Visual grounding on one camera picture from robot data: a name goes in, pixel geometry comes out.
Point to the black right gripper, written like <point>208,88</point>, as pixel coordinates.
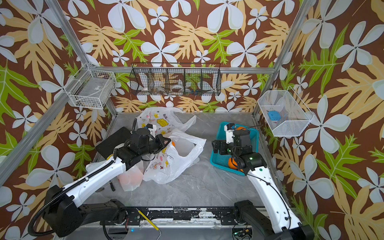
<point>216,146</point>

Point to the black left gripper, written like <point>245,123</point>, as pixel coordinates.
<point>159,139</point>

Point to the white printed plastic bag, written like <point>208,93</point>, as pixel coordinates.
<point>129,180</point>

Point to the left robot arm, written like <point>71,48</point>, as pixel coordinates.
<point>65,209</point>

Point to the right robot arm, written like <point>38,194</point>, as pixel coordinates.
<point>281,223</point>

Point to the teal plastic basket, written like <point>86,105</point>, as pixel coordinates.
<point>223,161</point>

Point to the orange front right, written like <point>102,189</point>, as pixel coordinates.
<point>233,165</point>

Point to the black plastic tool case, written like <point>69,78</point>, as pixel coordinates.
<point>106,147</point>

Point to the blue object in basket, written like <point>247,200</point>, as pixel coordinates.
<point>274,116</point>

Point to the dark tool on table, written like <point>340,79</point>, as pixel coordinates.
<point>112,186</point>

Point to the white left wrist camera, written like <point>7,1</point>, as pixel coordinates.
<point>152,128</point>

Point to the black wire basket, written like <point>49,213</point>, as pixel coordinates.
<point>178,82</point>

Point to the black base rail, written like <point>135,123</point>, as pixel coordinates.
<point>224,216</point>

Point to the white wire basket right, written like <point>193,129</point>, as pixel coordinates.
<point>295,114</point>

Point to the white wire basket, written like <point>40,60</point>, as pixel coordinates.
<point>295,114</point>
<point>90,87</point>

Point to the aluminium frame rear bar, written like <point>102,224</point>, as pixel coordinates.
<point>224,70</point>

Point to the white wire basket left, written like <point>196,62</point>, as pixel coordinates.
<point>90,87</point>

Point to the aluminium frame post right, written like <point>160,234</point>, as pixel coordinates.
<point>292,34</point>

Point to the aluminium frame post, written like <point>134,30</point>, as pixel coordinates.
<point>292,34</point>
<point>74,42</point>

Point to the aluminium frame post left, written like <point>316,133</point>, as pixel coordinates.
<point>74,42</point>

